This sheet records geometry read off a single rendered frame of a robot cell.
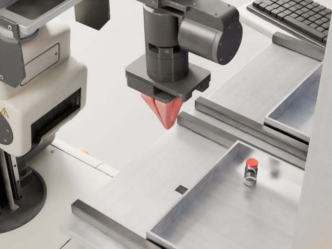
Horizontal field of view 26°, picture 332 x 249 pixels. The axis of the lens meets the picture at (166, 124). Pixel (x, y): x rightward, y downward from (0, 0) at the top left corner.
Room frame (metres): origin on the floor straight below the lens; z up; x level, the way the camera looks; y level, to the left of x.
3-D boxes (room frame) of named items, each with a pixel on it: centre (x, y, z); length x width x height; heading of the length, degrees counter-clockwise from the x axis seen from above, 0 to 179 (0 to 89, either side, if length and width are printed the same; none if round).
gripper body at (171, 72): (0.78, 0.00, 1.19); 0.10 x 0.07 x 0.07; 52
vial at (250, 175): (0.87, -0.14, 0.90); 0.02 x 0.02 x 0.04
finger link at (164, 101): (0.79, 0.01, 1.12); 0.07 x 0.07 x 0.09; 52
